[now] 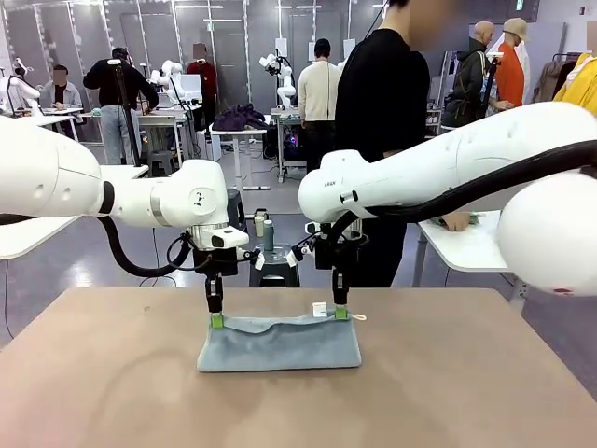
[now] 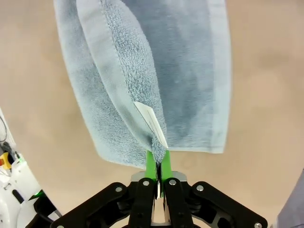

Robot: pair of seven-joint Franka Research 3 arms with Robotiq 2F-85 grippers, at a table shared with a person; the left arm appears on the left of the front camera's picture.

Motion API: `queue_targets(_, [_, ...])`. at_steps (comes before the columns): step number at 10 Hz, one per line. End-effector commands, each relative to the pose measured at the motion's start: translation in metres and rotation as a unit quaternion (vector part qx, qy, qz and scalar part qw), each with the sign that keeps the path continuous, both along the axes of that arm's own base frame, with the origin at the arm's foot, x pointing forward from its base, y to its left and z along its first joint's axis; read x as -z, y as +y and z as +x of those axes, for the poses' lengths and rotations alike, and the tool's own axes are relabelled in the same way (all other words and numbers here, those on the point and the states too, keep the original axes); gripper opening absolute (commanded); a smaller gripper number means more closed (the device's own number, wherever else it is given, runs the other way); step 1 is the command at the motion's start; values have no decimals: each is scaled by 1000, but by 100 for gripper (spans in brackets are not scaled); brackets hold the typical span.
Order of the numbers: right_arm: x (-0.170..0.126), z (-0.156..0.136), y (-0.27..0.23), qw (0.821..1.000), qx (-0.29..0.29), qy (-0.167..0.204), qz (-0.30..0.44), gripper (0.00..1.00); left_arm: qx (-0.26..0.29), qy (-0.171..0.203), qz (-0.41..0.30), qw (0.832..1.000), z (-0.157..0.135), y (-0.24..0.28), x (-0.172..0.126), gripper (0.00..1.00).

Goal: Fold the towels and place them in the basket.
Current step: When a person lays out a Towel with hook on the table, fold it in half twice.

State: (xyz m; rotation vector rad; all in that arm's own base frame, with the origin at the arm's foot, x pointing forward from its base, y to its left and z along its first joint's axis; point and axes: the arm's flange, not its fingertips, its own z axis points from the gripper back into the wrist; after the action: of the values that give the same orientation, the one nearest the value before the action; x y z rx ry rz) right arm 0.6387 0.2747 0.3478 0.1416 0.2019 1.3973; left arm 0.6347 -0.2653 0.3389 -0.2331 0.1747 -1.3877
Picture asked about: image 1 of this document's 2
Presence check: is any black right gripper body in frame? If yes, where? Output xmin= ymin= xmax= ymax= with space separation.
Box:
xmin=314 ymin=235 xmax=369 ymax=272

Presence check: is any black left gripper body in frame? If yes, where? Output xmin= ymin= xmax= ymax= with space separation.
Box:
xmin=193 ymin=249 xmax=240 ymax=277

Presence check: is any light blue towel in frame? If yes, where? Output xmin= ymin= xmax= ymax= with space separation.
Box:
xmin=196 ymin=301 xmax=368 ymax=373

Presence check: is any person's right hand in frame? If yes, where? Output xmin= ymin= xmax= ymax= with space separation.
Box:
xmin=442 ymin=212 xmax=470 ymax=233

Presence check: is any low dark plastic stool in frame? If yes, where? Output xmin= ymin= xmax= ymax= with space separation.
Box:
xmin=249 ymin=243 xmax=301 ymax=288

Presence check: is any small grey stool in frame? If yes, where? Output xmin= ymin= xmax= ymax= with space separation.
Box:
xmin=147 ymin=149 xmax=177 ymax=178

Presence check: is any white computer tower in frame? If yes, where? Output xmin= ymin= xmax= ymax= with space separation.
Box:
xmin=198 ymin=130 xmax=223 ymax=162

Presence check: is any white work table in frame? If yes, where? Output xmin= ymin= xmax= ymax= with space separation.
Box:
xmin=0 ymin=165 xmax=150 ymax=260
xmin=417 ymin=212 xmax=528 ymax=300

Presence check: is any white standing desk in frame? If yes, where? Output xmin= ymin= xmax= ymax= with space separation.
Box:
xmin=209 ymin=124 xmax=271 ymax=191

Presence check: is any purple clothes pile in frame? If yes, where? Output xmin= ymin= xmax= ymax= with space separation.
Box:
xmin=212 ymin=103 xmax=271 ymax=133

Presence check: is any black tripod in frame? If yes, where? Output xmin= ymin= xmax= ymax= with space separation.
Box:
xmin=479 ymin=50 xmax=505 ymax=113
xmin=107 ymin=58 xmax=144 ymax=167

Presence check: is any metal robot table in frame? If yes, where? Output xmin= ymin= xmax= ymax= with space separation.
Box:
xmin=270 ymin=106 xmax=309 ymax=183

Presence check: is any grey desk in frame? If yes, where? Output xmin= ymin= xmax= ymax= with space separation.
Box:
xmin=134 ymin=109 xmax=190 ymax=178

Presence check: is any wooden shoe shelf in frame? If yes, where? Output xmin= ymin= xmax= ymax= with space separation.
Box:
xmin=424 ymin=109 xmax=443 ymax=139

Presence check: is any person in cream sweater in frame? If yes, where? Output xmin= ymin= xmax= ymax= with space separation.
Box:
xmin=297 ymin=38 xmax=344 ymax=174

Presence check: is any person in black t-shirt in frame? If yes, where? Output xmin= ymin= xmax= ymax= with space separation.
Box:
xmin=334 ymin=0 xmax=433 ymax=288

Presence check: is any white monitor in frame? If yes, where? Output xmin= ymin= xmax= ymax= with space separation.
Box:
xmin=179 ymin=74 xmax=202 ymax=102

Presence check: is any person in red shirt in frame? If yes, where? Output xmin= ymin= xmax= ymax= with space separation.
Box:
xmin=186 ymin=42 xmax=218 ymax=132

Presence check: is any man in black sweater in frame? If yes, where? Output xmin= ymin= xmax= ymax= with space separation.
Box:
xmin=83 ymin=46 xmax=160 ymax=165

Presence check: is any mannequin in dark jacket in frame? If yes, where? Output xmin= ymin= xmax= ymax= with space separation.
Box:
xmin=440 ymin=21 xmax=498 ymax=130

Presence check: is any long white desk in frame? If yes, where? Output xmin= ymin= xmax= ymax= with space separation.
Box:
xmin=27 ymin=109 xmax=85 ymax=141

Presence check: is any seated person grey jacket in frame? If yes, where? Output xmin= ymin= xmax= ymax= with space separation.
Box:
xmin=39 ymin=63 xmax=84 ymax=141

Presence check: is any mannequin in orange top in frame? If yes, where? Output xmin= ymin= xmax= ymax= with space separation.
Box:
xmin=489 ymin=17 xmax=532 ymax=111

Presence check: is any brown coat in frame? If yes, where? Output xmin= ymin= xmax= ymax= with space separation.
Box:
xmin=531 ymin=59 xmax=565 ymax=104

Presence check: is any yellow jacket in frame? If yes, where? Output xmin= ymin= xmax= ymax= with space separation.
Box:
xmin=553 ymin=53 xmax=597 ymax=118

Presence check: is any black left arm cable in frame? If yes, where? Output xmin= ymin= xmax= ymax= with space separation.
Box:
xmin=0 ymin=212 xmax=209 ymax=279

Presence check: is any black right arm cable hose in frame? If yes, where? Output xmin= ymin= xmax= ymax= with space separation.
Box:
xmin=326 ymin=138 xmax=597 ymax=270

